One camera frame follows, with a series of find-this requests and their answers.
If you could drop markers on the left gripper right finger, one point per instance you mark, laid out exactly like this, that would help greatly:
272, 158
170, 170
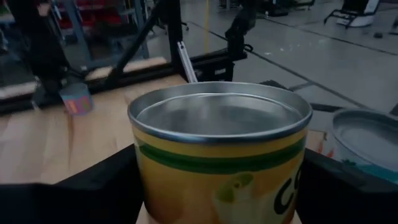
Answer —
348, 199

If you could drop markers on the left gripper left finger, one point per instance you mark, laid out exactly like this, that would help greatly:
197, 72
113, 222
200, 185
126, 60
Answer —
62, 205

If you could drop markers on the white tomatoes label can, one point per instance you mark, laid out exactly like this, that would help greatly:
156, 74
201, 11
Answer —
367, 143

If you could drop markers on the teal orange-slice print can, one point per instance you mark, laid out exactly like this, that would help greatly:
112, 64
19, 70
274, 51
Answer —
76, 104

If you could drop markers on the yellow corn label can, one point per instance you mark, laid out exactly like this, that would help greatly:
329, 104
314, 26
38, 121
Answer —
217, 186

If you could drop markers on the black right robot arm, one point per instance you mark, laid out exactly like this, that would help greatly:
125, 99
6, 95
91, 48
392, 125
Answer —
237, 34

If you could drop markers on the wooden shelf with black legs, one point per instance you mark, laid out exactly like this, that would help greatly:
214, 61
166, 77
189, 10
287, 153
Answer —
315, 141

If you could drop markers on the black-legged white stand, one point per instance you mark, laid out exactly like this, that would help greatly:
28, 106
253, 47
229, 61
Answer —
357, 18

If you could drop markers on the red storage rack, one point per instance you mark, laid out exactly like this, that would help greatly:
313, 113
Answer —
93, 18

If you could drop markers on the silver aluminium bar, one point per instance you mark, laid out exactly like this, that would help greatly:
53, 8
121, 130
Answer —
186, 62

